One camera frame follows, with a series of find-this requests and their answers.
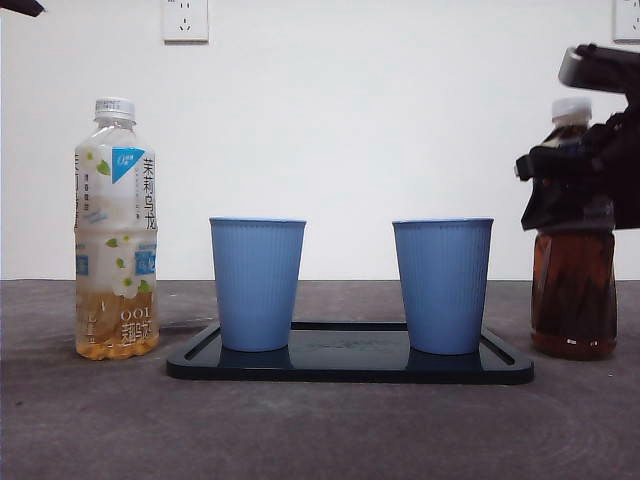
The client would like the jasmine oolong tea bottle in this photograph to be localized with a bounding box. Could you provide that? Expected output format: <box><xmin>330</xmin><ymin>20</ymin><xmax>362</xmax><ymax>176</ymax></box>
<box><xmin>73</xmin><ymin>97</ymin><xmax>161</xmax><ymax>361</ymax></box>

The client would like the dark teal plastic tray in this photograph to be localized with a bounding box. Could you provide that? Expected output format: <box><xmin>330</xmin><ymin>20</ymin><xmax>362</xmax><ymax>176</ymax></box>
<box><xmin>165</xmin><ymin>321</ymin><xmax>535</xmax><ymax>385</ymax></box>

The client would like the white wall socket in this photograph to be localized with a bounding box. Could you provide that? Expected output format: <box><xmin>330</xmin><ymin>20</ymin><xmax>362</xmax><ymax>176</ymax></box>
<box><xmin>160</xmin><ymin>0</ymin><xmax>210</xmax><ymax>44</ymax></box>
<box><xmin>612</xmin><ymin>0</ymin><xmax>640</xmax><ymax>43</ymax></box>

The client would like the dark oolong tea bottle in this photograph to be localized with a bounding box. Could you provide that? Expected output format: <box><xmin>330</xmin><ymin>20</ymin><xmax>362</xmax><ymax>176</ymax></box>
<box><xmin>529</xmin><ymin>97</ymin><xmax>619</xmax><ymax>361</ymax></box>

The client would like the blue ribbed plastic cup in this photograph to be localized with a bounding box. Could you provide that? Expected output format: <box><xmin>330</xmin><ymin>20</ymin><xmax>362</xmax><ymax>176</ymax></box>
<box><xmin>391</xmin><ymin>217</ymin><xmax>495</xmax><ymax>356</ymax></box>
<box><xmin>208</xmin><ymin>217</ymin><xmax>307</xmax><ymax>353</ymax></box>

